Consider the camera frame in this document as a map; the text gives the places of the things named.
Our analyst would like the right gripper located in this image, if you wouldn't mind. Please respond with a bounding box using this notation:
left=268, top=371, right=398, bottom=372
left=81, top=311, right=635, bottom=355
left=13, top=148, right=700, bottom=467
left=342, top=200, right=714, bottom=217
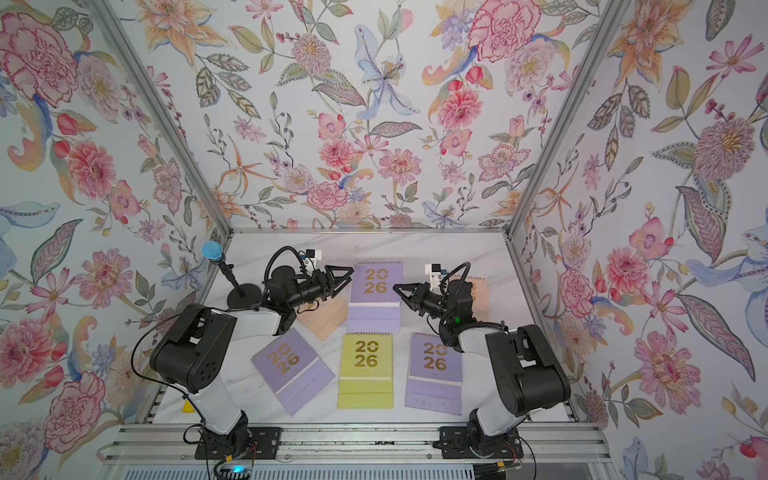
left=396, top=285, right=457, bottom=326

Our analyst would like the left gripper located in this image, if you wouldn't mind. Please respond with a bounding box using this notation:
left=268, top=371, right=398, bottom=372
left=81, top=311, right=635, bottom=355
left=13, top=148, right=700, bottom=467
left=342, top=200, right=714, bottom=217
left=285, top=267, right=351, bottom=311

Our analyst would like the purple calendar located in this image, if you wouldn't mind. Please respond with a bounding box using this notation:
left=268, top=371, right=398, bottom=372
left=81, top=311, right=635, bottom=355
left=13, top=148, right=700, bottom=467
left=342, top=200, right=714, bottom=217
left=344, top=261, right=403, bottom=334
left=404, top=333, right=463, bottom=415
left=251, top=337, right=335, bottom=416

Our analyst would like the yellow-green calendar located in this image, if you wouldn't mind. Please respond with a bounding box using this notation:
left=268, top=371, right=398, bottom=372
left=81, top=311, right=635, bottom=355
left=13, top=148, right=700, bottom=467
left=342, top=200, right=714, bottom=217
left=337, top=333, right=394, bottom=409

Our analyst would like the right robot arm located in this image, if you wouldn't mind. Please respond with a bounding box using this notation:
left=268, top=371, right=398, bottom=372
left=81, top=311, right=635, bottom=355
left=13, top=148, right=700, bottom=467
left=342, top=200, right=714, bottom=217
left=393, top=279, right=571, bottom=459

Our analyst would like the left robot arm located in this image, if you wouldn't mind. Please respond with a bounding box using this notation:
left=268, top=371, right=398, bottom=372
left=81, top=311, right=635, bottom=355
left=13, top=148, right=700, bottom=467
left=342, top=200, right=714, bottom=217
left=149, top=265, right=354, bottom=457

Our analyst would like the peach calendar left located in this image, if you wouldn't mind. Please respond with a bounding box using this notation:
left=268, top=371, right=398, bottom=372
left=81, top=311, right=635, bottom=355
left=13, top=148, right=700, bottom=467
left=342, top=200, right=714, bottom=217
left=298, top=297, right=348, bottom=341

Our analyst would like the peach calendar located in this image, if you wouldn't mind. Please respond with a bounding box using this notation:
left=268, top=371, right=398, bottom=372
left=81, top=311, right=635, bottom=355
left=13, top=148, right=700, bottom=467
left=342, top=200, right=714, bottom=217
left=468, top=277, right=490, bottom=322
left=298, top=297, right=348, bottom=341

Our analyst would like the peach calendar right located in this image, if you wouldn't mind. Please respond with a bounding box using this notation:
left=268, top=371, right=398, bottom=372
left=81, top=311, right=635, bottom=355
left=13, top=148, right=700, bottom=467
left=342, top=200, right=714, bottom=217
left=468, top=277, right=490, bottom=322

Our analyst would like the blue microphone on stand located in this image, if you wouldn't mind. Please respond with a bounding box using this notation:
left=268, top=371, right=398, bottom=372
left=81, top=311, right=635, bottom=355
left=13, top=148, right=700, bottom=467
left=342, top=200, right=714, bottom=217
left=201, top=241, right=262, bottom=310

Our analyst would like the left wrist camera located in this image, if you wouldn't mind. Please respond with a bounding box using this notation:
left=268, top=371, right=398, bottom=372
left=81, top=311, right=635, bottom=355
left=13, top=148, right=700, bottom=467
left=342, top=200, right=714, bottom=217
left=299, top=249, right=322, bottom=274

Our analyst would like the aluminium mounting rail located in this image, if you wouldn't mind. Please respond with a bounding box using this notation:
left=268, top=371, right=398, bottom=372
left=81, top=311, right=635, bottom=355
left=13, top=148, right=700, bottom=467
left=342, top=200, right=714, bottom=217
left=97, top=422, right=611, bottom=466

